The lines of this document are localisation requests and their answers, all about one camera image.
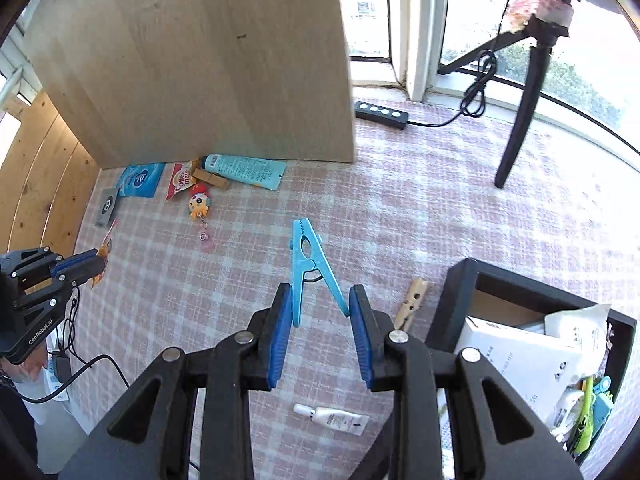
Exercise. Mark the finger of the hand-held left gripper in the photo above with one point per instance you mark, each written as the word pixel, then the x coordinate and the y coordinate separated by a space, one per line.
pixel 75 260
pixel 87 272

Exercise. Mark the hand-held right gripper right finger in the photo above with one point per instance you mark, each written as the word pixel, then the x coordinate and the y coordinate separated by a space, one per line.
pixel 361 340

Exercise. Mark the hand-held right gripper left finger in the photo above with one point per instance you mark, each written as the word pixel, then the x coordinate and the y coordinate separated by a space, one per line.
pixel 280 340

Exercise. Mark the orange snack sachet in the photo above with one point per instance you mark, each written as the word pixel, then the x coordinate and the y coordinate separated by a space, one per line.
pixel 104 252

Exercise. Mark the wooden clothespin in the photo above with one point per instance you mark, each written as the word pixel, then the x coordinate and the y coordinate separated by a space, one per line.
pixel 212 179
pixel 411 302

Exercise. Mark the grey sachet with round logo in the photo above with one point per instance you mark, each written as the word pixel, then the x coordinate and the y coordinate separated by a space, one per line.
pixel 107 206

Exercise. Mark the small white tube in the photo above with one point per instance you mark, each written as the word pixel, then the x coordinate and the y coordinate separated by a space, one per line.
pixel 335 419

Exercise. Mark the light blue plastic clothespin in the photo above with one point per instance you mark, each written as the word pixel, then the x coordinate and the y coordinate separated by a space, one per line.
pixel 305 255

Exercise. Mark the blue tissue packet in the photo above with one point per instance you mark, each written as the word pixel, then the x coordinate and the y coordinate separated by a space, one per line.
pixel 141 179

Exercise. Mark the red white creamer sachet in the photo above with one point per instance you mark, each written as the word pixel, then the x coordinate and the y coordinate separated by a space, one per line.
pixel 181 180

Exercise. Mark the black power adapter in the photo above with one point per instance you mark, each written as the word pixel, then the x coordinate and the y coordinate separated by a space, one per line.
pixel 61 367

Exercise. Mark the orange wooden slat panel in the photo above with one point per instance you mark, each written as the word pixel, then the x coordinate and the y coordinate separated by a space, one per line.
pixel 45 175

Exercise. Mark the white printed booklet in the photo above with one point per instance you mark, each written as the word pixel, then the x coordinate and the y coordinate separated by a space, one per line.
pixel 510 360

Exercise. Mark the teal tube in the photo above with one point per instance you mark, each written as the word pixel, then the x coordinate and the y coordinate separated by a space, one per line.
pixel 245 169

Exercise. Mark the white plastic plug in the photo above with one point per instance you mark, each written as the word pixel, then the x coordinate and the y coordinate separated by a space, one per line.
pixel 565 407

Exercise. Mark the white crinkled packet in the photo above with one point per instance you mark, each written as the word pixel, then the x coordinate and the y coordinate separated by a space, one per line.
pixel 580 332

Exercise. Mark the black inline light controller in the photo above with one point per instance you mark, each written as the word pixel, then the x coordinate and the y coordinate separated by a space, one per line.
pixel 380 112

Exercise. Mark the light wooden board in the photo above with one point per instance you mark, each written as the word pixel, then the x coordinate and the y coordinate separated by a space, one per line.
pixel 200 60

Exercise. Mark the blue plastic clip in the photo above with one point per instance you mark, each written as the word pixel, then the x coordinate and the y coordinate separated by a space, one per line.
pixel 604 402

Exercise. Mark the black tripod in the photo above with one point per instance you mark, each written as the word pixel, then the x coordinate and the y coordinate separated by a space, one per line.
pixel 525 110

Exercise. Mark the white window frame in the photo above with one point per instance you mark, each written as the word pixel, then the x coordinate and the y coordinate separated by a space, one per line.
pixel 420 35

